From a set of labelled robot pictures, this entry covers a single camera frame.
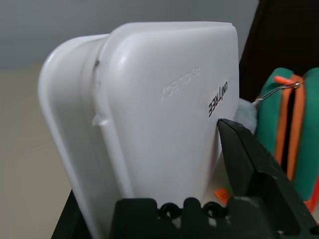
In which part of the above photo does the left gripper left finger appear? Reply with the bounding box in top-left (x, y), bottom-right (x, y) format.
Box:
top-left (56, 189), bottom-right (88, 239)

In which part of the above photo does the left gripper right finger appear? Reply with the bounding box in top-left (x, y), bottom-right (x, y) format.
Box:
top-left (217, 118), bottom-right (319, 235)

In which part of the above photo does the white plastic pencil case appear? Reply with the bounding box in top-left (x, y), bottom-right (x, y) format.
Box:
top-left (37, 20), bottom-right (241, 239)

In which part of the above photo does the teal and orange backpack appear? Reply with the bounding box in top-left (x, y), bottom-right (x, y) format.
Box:
top-left (213, 67), bottom-right (319, 215)

